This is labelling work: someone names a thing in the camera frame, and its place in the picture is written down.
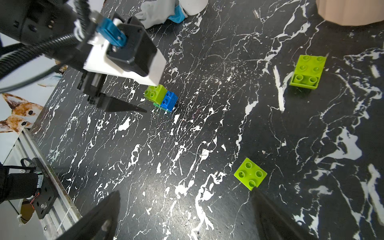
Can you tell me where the lime lego brick 2x2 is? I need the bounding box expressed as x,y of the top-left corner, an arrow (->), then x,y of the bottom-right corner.
234,158 -> 268,191

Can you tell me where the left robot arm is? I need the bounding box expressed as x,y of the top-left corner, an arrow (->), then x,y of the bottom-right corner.
1,1 -> 166,113

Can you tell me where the grey work glove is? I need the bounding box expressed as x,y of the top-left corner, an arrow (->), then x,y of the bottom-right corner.
135,0 -> 188,29

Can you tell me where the large beige plant pot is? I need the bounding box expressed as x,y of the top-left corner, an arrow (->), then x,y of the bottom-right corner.
316,0 -> 384,26

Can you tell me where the dark green lego brick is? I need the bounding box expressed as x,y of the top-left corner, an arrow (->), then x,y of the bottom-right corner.
153,103 -> 171,113

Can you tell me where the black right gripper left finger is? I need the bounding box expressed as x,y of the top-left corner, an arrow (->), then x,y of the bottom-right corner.
58,191 -> 121,240

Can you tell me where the lime lego brick 2x3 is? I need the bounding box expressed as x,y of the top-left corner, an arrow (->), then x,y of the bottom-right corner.
290,55 -> 327,90

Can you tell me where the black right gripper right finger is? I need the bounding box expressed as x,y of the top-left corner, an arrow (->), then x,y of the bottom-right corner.
251,188 -> 306,240

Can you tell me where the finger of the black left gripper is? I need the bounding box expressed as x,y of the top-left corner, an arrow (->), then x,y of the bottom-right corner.
96,93 -> 147,113

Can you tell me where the blue lego brick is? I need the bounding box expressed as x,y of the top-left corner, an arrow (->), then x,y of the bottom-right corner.
160,91 -> 178,113

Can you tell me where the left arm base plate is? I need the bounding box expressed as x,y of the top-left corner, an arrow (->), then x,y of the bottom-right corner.
21,158 -> 58,220

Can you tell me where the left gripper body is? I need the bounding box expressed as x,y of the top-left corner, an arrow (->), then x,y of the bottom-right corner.
83,12 -> 166,86

